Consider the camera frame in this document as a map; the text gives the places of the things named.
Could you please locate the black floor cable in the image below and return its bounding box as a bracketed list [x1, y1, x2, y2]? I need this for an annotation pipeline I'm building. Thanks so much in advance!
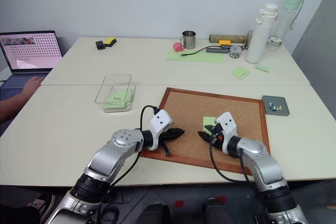
[98, 194, 120, 224]

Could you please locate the green sticky notes stack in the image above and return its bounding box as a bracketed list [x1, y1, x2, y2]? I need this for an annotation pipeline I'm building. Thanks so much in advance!
[103, 90, 134, 109]

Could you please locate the plain green sticky note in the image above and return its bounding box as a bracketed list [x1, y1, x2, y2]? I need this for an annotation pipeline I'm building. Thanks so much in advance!
[203, 115, 219, 133]

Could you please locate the grey partition panel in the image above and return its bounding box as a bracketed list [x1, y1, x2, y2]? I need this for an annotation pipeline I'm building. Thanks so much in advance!
[290, 0, 336, 179]

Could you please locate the yellow and black sponge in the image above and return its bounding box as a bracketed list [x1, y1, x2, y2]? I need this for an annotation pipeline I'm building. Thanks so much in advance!
[103, 36, 117, 48]

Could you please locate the clear jar of pushpins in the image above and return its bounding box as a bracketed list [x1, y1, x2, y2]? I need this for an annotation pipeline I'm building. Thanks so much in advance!
[228, 45, 243, 59]

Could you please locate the dark rounded shape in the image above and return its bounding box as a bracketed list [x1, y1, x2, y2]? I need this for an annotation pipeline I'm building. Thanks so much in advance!
[142, 202, 172, 224]
[204, 198, 235, 224]

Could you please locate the metal mug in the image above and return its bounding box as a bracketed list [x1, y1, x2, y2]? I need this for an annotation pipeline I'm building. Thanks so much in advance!
[180, 30, 197, 50]

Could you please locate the bystander's hand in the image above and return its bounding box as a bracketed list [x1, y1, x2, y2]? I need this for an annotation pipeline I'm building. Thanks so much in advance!
[22, 76, 46, 97]

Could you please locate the clear plastic box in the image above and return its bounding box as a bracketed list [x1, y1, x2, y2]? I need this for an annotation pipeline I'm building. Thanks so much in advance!
[94, 73, 137, 113]

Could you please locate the green sticky note pad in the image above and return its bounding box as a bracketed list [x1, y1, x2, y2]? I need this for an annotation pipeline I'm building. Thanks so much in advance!
[230, 67, 250, 80]

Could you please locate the large green paper sheet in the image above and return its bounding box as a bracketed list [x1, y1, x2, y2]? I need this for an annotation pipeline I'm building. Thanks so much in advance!
[165, 48, 225, 65]

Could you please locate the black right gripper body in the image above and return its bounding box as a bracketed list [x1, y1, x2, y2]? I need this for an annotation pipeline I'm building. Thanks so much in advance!
[209, 123, 224, 152]

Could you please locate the grey square tray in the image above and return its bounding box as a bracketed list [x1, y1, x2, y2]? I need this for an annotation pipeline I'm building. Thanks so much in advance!
[261, 95, 291, 117]

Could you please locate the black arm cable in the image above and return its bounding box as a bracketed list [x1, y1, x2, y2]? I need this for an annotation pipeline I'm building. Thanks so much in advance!
[140, 105, 161, 132]
[208, 141, 251, 183]

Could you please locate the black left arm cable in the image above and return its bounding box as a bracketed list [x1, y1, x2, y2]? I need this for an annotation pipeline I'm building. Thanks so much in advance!
[140, 105, 161, 132]

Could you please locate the clear bottle green lid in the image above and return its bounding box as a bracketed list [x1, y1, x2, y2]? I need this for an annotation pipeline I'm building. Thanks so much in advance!
[266, 0, 306, 52]

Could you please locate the open laptop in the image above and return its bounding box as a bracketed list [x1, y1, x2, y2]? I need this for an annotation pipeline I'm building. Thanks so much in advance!
[0, 30, 64, 90]

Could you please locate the small green note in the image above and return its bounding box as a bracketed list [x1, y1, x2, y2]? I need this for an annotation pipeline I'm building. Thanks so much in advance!
[254, 63, 271, 73]

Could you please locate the wood-framed cork board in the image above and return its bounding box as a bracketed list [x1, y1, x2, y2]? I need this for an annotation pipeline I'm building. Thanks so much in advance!
[139, 87, 271, 175]

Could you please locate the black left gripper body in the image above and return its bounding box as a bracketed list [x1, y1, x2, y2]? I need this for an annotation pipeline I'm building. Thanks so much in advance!
[156, 129, 174, 144]

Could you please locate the green note with writing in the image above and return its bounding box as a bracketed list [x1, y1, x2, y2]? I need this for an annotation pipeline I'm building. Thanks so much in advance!
[105, 91, 128, 104]

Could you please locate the bystander's black white shoe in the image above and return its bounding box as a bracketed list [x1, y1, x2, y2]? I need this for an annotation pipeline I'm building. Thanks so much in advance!
[27, 194, 57, 223]

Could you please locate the grey USB hub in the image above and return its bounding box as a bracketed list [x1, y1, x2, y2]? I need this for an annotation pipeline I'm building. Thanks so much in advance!
[205, 46, 229, 54]

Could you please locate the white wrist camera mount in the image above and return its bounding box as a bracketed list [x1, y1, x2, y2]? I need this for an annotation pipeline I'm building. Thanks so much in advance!
[215, 112, 239, 142]
[148, 109, 175, 152]

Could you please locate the black USB cable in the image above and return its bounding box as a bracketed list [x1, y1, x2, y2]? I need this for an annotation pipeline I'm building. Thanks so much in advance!
[181, 46, 224, 57]

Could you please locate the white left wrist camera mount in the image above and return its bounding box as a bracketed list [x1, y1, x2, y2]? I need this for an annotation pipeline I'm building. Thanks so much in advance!
[148, 109, 175, 152]

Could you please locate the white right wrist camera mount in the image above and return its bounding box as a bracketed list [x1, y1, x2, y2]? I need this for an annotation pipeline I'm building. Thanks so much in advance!
[215, 112, 239, 142]

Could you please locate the thin black rod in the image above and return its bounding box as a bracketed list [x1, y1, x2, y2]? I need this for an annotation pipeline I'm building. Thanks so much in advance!
[161, 141, 171, 157]

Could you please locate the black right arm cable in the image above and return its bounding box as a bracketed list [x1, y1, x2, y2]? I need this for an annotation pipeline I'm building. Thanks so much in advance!
[208, 141, 251, 183]

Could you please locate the white water bottle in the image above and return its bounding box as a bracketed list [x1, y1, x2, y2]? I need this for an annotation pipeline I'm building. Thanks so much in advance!
[245, 3, 279, 64]

